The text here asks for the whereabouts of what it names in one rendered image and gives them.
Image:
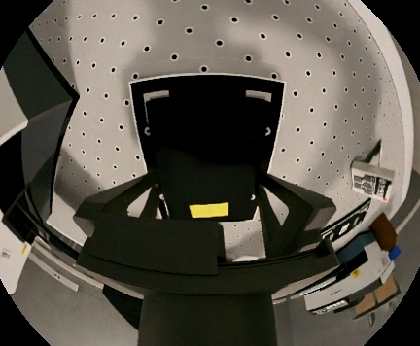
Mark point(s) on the brown bottle with blue cap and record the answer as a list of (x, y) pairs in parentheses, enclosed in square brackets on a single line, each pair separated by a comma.
[(384, 234)]

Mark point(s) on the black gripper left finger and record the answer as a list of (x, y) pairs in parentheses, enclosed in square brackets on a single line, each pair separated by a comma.
[(116, 200)]

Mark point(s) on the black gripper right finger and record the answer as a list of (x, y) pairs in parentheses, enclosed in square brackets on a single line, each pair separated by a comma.
[(309, 212)]

